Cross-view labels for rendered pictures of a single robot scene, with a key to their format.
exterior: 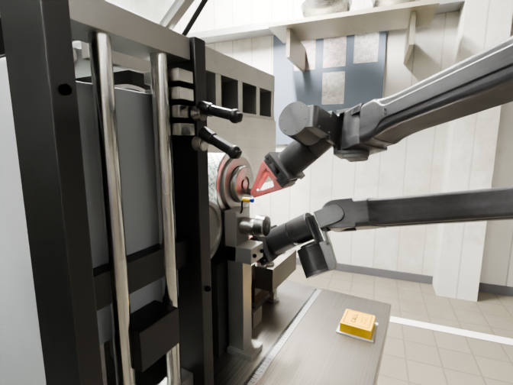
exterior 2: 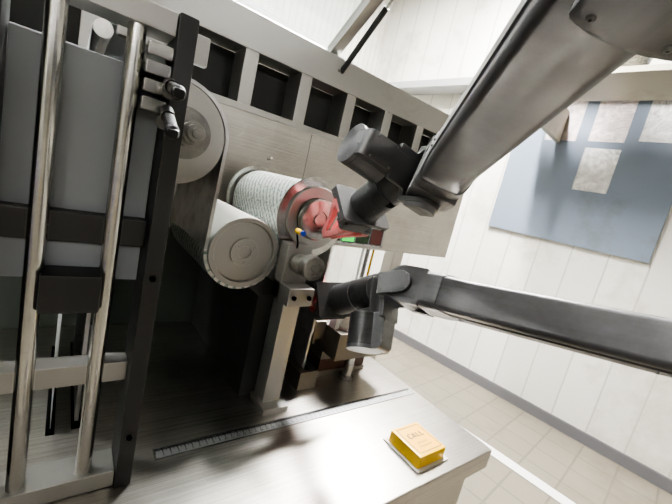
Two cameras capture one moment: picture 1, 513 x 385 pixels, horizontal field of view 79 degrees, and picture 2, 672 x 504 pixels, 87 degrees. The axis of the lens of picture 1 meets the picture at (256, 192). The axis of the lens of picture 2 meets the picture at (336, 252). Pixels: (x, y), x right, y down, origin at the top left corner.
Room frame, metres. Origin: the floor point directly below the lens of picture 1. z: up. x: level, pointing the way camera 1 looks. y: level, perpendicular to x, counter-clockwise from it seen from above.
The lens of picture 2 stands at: (0.06, -0.26, 1.31)
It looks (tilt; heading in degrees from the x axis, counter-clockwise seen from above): 10 degrees down; 23
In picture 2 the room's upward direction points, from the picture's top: 13 degrees clockwise
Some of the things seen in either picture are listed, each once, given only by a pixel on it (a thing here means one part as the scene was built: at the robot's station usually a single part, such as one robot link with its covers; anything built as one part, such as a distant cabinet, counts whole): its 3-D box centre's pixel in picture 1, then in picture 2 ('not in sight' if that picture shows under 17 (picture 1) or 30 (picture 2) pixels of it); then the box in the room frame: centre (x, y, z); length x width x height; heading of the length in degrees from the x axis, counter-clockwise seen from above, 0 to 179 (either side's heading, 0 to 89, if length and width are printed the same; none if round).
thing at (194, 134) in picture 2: not in sight; (191, 133); (0.38, 0.09, 1.33); 0.06 x 0.03 x 0.03; 62
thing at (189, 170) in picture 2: not in sight; (156, 131); (0.48, 0.28, 1.33); 0.25 x 0.14 x 0.14; 62
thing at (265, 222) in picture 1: (262, 225); (311, 267); (0.57, -0.01, 1.18); 0.04 x 0.02 x 0.04; 152
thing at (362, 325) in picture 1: (357, 323); (416, 443); (0.67, -0.24, 0.91); 0.07 x 0.07 x 0.02; 62
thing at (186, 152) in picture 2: not in sight; (179, 132); (0.41, 0.14, 1.33); 0.06 x 0.06 x 0.06; 62
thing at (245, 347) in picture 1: (245, 283); (285, 328); (0.59, 0.02, 1.05); 0.06 x 0.05 x 0.31; 62
